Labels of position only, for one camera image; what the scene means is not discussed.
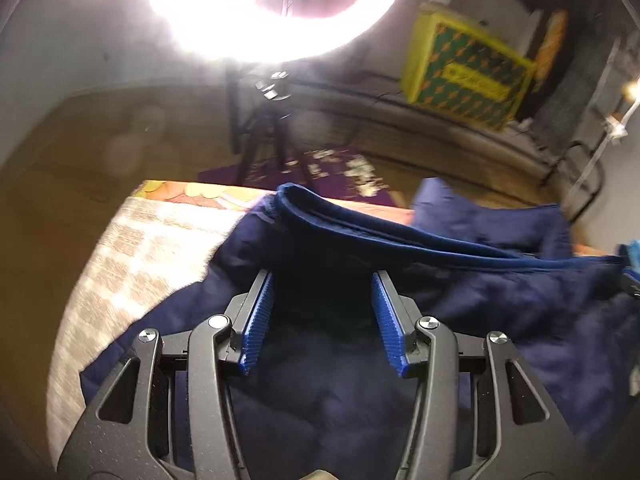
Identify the yellow hanging cloth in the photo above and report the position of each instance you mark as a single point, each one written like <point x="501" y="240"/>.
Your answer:
<point x="550" y="45"/>

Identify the navy puffer jacket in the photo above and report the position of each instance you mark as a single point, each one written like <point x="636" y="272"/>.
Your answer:
<point x="500" y="290"/>

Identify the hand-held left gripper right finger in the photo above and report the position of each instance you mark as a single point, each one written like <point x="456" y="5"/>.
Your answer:
<point x="392" y="325"/>

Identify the black metal clothes rack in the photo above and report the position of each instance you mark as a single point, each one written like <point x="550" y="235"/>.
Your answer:
<point x="350" y="92"/>

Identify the black light tripod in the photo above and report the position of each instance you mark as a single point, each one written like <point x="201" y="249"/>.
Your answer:
<point x="272" y="91"/>

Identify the purple patterned rug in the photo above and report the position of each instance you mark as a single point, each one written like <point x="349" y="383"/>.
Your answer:
<point x="340" y="180"/>

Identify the yellow green patterned box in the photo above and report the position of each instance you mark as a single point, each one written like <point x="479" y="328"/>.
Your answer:
<point x="465" y="75"/>

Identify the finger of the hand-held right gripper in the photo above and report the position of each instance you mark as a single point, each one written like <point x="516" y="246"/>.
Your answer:
<point x="632" y="284"/>

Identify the white clip lamp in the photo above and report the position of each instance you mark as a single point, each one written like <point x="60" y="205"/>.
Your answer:
<point x="617" y="127"/>

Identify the black metal chair frame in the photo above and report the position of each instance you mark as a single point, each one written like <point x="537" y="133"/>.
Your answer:
<point x="592" y="175"/>

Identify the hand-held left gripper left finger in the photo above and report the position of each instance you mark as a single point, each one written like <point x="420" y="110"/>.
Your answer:
<point x="257" y="325"/>

